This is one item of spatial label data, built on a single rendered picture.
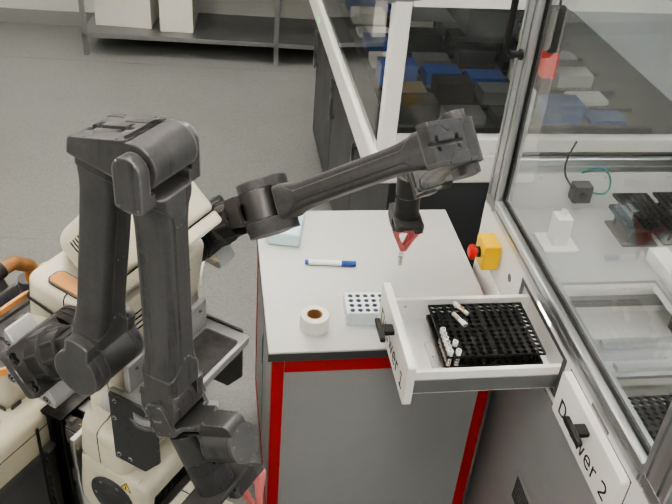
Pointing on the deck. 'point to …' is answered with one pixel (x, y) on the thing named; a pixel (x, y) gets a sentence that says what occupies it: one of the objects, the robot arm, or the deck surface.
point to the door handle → (512, 33)
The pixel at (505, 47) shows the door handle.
